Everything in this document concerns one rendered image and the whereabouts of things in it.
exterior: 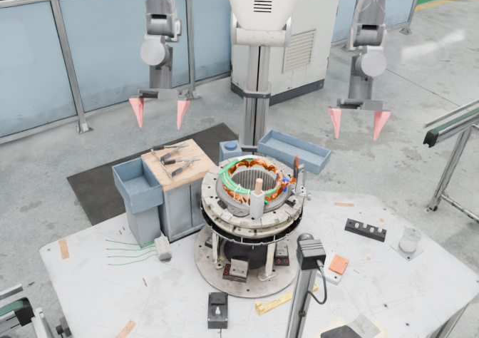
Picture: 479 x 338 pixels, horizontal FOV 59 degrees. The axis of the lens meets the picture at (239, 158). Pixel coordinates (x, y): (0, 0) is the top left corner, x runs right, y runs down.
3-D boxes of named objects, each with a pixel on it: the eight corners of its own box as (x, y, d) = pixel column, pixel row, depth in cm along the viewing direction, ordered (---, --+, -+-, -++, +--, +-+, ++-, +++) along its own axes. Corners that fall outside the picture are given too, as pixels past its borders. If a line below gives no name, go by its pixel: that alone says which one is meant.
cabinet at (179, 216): (170, 244, 155) (164, 191, 139) (150, 212, 167) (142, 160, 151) (216, 224, 163) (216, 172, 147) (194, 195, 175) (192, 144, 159)
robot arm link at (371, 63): (383, 30, 106) (348, 28, 106) (399, 22, 94) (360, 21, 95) (378, 79, 108) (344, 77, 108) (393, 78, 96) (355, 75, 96)
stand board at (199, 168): (163, 192, 138) (162, 186, 137) (141, 160, 151) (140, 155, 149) (217, 172, 147) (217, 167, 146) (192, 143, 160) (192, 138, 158)
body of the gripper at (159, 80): (178, 97, 105) (179, 66, 104) (137, 95, 105) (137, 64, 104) (182, 97, 111) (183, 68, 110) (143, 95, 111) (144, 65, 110)
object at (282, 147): (319, 206, 173) (331, 150, 155) (308, 222, 166) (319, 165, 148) (266, 183, 183) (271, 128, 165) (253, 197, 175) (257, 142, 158)
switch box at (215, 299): (207, 329, 130) (207, 319, 126) (208, 300, 137) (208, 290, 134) (227, 329, 130) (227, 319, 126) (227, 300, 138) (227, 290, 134)
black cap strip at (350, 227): (383, 242, 159) (385, 238, 157) (343, 229, 163) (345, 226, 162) (385, 233, 162) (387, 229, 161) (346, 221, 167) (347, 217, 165)
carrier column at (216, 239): (215, 265, 146) (214, 223, 133) (211, 260, 147) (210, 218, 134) (221, 262, 147) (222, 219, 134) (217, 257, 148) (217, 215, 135)
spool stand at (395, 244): (408, 262, 152) (416, 243, 146) (388, 245, 158) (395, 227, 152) (424, 251, 156) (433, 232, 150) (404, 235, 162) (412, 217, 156)
